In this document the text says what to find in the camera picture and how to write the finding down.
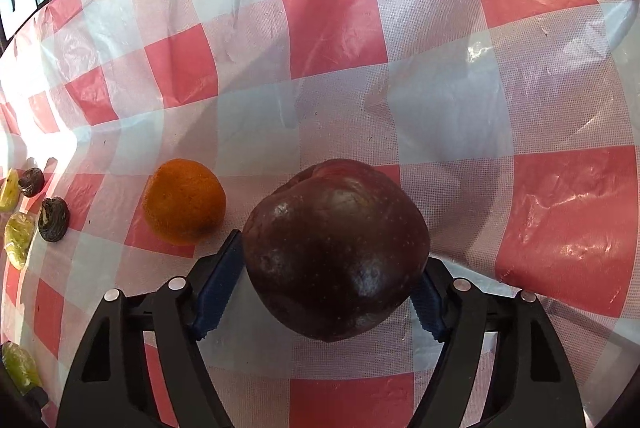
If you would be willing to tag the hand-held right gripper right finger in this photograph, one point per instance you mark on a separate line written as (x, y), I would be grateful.
(429, 315)

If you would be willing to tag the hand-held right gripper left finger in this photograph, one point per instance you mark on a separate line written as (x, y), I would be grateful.
(220, 288)

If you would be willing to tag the orange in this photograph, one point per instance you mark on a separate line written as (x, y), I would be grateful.
(182, 200)

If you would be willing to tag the dark red apple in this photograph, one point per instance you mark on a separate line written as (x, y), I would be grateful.
(335, 253)

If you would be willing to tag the yellow-green fruit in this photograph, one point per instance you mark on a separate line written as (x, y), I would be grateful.
(18, 239)
(21, 367)
(8, 193)

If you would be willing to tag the dark wrinkled dried fruit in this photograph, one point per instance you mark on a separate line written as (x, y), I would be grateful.
(31, 182)
(54, 219)

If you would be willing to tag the red white checkered tablecloth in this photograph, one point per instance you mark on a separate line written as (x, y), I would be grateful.
(340, 28)

